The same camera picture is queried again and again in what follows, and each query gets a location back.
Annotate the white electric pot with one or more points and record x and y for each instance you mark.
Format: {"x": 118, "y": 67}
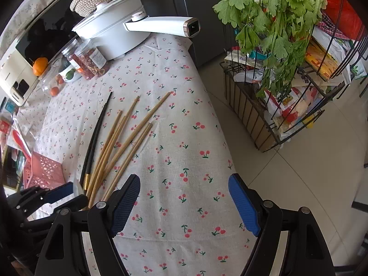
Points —
{"x": 115, "y": 34}

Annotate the orange fruit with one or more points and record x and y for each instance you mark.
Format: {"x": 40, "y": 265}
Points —
{"x": 40, "y": 66}

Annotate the black chopstick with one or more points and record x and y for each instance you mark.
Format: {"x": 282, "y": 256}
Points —
{"x": 97, "y": 129}
{"x": 91, "y": 161}

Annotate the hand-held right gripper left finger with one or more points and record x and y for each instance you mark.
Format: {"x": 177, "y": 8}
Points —
{"x": 126, "y": 204}

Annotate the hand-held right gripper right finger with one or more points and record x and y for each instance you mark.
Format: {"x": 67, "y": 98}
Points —
{"x": 244, "y": 207}

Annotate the red plastic bag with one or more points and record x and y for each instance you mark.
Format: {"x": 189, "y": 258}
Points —
{"x": 342, "y": 5}

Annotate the glass jar with wooden lid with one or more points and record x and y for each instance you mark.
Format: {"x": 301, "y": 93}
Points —
{"x": 53, "y": 84}

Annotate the floral cloth cover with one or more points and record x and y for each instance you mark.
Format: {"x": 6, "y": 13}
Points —
{"x": 31, "y": 0}

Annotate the green squash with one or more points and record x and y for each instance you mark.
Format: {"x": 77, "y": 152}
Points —
{"x": 65, "y": 64}

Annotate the wooden chopstick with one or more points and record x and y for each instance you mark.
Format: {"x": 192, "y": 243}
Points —
{"x": 116, "y": 120}
{"x": 132, "y": 107}
{"x": 135, "y": 148}
{"x": 120, "y": 125}
{"x": 155, "y": 109}

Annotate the green celery bunch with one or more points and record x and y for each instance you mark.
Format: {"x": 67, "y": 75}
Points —
{"x": 276, "y": 11}

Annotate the black microwave oven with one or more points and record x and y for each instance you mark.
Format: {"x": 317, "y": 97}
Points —
{"x": 46, "y": 31}

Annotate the clear plastic bag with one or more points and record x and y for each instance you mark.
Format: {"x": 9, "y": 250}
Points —
{"x": 21, "y": 138}

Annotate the pink perforated utensil holder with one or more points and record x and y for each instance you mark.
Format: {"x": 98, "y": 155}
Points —
{"x": 43, "y": 169}

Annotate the dried fruit plastic jar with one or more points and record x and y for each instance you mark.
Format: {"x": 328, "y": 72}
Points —
{"x": 77, "y": 60}
{"x": 96, "y": 60}

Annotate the white air fryer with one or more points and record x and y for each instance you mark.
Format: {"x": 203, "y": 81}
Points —
{"x": 14, "y": 77}

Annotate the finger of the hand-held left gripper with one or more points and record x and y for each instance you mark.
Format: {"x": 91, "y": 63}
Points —
{"x": 60, "y": 192}
{"x": 72, "y": 202}

